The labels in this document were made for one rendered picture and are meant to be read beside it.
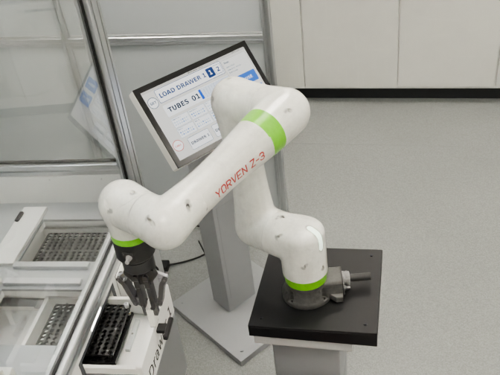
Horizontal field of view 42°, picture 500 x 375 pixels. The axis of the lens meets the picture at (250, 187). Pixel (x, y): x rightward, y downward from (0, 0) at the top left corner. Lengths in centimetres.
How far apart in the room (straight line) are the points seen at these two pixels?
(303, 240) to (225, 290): 118
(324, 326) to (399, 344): 106
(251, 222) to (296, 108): 43
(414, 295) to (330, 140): 142
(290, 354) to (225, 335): 92
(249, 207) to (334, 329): 41
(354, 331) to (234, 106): 69
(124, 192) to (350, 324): 76
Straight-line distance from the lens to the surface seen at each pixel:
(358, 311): 186
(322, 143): 410
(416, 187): 370
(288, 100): 153
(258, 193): 178
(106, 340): 178
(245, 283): 294
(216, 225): 263
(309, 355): 198
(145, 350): 168
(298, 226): 176
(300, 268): 179
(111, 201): 140
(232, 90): 162
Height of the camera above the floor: 216
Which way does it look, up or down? 35 degrees down
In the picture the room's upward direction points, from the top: 7 degrees counter-clockwise
